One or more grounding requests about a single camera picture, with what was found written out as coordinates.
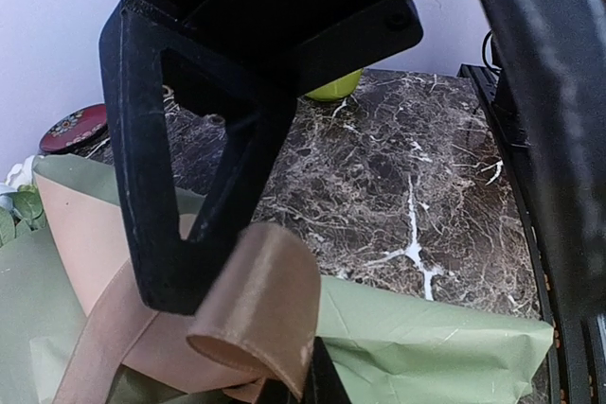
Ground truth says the black front table rail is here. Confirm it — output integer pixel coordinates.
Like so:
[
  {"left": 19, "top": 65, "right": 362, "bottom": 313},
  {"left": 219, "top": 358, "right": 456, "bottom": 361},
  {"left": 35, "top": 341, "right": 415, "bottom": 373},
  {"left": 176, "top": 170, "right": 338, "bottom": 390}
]
[{"left": 458, "top": 64, "right": 605, "bottom": 403}]

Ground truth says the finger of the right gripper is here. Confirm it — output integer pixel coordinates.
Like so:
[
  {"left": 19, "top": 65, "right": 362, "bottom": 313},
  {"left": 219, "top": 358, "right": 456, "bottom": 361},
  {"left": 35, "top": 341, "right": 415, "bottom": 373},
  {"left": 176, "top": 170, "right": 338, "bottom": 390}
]
[{"left": 99, "top": 0, "right": 296, "bottom": 315}]

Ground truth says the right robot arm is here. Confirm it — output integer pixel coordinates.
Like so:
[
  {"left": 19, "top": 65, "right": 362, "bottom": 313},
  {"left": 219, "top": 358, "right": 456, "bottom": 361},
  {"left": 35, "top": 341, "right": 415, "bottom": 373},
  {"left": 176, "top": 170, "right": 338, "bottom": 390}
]
[{"left": 99, "top": 0, "right": 605, "bottom": 314}]

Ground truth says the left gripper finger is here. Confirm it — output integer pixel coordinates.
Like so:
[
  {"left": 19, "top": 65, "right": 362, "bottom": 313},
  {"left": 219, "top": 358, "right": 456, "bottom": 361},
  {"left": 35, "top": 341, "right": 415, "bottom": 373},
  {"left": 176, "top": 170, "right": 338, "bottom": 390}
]
[{"left": 302, "top": 337, "right": 348, "bottom": 404}]

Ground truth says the green and pink wrapping paper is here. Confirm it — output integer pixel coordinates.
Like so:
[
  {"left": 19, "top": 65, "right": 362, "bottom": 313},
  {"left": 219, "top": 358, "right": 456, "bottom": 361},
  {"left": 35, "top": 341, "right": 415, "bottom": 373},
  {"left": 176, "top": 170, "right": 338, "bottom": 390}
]
[{"left": 1, "top": 156, "right": 553, "bottom": 403}]

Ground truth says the lime green plastic bowl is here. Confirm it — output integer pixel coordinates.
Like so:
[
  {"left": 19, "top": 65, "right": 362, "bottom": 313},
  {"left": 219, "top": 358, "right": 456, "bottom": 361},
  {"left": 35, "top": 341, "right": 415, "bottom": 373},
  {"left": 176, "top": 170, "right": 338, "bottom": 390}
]
[{"left": 306, "top": 69, "right": 363, "bottom": 102}]

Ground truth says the blue fake flower stem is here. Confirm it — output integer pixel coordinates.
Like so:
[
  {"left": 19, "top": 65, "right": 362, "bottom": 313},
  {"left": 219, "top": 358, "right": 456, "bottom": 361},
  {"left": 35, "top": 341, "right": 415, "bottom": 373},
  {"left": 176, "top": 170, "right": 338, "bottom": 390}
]
[{"left": 1, "top": 188, "right": 47, "bottom": 246}]

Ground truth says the red floral plate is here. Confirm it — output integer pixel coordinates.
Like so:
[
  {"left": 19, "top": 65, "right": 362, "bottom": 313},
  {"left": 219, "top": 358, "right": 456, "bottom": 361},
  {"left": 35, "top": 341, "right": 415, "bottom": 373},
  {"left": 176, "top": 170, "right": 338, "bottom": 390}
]
[{"left": 39, "top": 103, "right": 107, "bottom": 154}]

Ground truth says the white fake flower stem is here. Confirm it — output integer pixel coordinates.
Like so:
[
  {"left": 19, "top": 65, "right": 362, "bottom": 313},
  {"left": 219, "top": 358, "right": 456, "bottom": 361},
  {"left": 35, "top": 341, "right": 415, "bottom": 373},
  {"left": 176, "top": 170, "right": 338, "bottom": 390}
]
[{"left": 1, "top": 155, "right": 39, "bottom": 212}]

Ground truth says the tan ribbon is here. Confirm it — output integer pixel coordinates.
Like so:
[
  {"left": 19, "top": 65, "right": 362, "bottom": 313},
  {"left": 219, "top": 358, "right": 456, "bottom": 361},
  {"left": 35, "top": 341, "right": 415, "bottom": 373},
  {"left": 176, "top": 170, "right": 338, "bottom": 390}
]
[{"left": 55, "top": 223, "right": 321, "bottom": 403}]

